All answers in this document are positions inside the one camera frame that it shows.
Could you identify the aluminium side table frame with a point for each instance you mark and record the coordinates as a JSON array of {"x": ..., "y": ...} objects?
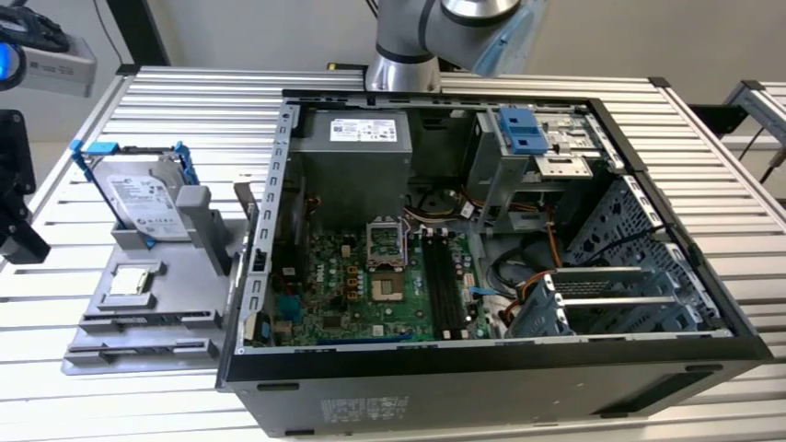
[{"x": 759, "y": 99}]

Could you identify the black bar with yellow end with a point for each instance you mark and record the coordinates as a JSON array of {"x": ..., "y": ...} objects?
[{"x": 348, "y": 67}]

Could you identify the blue plastic drive latch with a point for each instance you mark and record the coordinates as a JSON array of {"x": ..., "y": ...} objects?
[{"x": 520, "y": 129}]

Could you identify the grey power supply unit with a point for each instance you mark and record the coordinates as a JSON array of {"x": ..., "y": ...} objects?
[{"x": 350, "y": 179}]

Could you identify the hard disk in blue carrier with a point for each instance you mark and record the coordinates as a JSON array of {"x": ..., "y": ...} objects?
[{"x": 138, "y": 198}]

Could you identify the CPU socket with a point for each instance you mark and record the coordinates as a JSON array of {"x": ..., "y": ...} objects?
[{"x": 389, "y": 285}]

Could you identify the grey plastic parts rack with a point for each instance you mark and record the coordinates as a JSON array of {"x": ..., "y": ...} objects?
[{"x": 178, "y": 294}]

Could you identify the black clamp bracket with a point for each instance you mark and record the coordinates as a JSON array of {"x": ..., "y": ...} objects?
[{"x": 716, "y": 119}]

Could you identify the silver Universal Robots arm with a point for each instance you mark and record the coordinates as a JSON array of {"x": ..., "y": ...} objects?
[{"x": 405, "y": 46}]

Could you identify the green motherboard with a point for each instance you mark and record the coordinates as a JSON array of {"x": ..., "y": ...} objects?
[{"x": 326, "y": 281}]

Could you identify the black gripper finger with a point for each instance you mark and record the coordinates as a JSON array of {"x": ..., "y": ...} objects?
[{"x": 25, "y": 246}]

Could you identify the grey perforated disk bay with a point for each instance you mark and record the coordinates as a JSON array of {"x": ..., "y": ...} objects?
[{"x": 615, "y": 301}]

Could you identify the silver CPU chip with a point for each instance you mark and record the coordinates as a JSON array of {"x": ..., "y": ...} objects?
[{"x": 130, "y": 281}]

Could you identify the black vertical frame post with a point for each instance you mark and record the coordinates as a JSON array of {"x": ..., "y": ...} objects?
[{"x": 138, "y": 32}]

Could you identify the open black PC case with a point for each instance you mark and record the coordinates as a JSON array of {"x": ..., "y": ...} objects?
[{"x": 430, "y": 396}]

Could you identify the black RAM slot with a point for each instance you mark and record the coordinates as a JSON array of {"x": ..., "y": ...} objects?
[
  {"x": 453, "y": 281},
  {"x": 436, "y": 281}
]

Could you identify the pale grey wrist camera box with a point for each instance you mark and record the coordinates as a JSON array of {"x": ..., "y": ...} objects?
[{"x": 62, "y": 69}]

